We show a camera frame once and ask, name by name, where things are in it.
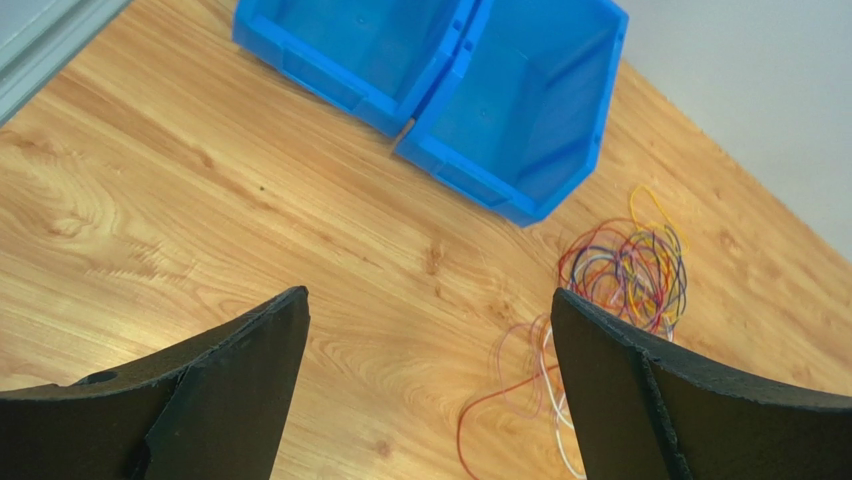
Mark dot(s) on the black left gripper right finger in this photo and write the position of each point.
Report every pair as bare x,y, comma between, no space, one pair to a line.
646,408

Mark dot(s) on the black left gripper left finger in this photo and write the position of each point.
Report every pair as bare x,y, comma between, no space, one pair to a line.
213,406

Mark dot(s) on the right blue plastic bin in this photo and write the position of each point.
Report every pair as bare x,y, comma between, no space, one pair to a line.
517,122

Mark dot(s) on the blue plastic bin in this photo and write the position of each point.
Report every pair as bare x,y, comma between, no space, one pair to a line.
517,122
374,60

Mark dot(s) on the left blue plastic bin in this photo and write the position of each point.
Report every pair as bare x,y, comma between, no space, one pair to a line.
374,60

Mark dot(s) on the aluminium frame post left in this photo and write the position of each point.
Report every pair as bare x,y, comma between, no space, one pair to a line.
38,38

